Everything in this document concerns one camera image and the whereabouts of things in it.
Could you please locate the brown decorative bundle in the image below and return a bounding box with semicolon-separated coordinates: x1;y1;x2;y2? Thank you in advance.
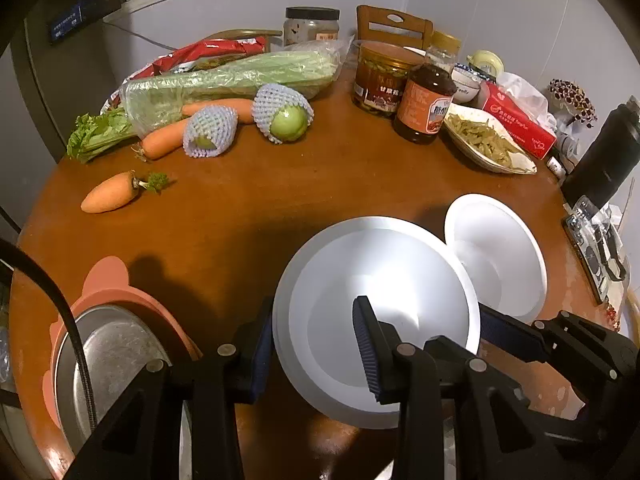
547;78;598;128

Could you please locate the glass jar with dark lid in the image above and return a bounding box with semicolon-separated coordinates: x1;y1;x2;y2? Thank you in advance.
283;6;341;47

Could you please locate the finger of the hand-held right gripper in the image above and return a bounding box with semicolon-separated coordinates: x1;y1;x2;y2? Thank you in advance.
425;336;531;413
479;305;551;363

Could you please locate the small red instant noodle bowl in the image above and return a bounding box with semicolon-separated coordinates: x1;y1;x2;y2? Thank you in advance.
444;193;548;325

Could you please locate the white plate with food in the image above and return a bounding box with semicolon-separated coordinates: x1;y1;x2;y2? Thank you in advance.
442;104;538;175

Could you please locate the pink bear-shaped plate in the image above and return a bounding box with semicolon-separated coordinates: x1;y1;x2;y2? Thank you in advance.
42;256;203;480

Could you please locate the brown sauce bottle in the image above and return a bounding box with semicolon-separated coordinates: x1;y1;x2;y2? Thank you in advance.
392;62;457;145

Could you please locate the pickle jar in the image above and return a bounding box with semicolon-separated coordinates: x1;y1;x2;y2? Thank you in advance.
351;42;425;118

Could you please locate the black cable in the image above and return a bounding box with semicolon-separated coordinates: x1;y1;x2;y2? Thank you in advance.
0;237;98;433

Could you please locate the wooden chair back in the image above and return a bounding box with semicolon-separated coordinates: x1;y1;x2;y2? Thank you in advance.
356;5;434;51

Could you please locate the tape roll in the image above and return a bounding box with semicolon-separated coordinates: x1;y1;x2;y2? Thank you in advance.
467;50;505;81

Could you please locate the grey refrigerator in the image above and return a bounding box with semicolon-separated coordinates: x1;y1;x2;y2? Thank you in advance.
10;0;166;161

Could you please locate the green fruit in foam net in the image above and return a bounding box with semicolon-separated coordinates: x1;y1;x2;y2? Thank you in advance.
182;105;239;157
251;83;315;145

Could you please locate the red tissue box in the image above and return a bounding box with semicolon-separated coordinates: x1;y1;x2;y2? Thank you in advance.
480;81;557;161

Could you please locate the black thermos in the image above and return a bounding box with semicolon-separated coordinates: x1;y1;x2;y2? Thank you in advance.
562;102;640;206

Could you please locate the large red instant noodle bowl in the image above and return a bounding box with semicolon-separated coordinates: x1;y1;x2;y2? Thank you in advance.
272;216;482;430

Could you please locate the carrot with green leaves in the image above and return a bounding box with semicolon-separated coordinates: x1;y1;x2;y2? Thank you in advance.
80;170;171;214

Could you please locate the small white bowl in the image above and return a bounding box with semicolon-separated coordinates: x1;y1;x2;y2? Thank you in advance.
452;65;483;103

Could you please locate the wooden chair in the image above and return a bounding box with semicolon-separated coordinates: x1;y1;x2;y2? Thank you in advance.
356;5;434;51
207;29;283;42

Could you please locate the clear plastic box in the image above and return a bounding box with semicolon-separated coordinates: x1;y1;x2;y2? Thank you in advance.
562;195;631;303

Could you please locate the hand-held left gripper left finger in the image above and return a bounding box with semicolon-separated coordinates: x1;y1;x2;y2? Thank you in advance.
62;297;276;480

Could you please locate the round metal pan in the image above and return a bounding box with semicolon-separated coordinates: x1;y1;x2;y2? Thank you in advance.
54;304;193;480

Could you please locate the red snack bag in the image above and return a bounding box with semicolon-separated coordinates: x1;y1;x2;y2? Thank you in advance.
102;37;267;111

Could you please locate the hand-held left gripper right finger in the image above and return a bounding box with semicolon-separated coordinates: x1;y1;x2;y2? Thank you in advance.
352;296;566;480

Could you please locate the yellow lid spice jar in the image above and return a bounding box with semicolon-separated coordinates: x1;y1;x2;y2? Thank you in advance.
430;31;462;67

